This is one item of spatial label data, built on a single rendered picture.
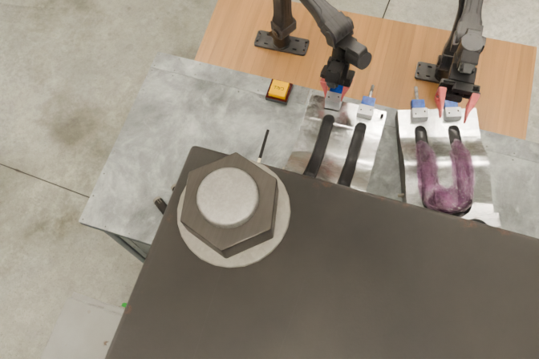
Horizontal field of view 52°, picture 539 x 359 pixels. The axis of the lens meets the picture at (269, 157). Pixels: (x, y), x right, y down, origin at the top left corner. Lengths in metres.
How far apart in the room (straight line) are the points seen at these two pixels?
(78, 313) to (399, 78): 1.37
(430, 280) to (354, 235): 0.08
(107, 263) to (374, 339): 2.30
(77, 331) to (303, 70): 1.27
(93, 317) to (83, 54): 2.34
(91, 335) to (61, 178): 1.92
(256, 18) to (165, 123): 0.54
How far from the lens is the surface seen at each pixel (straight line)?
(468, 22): 1.69
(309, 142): 1.82
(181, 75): 2.10
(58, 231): 2.91
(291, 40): 2.12
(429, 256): 0.56
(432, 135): 1.91
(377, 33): 2.16
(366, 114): 1.84
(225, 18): 2.22
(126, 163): 1.99
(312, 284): 0.54
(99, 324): 1.15
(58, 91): 3.25
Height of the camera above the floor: 2.54
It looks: 66 degrees down
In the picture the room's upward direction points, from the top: 10 degrees counter-clockwise
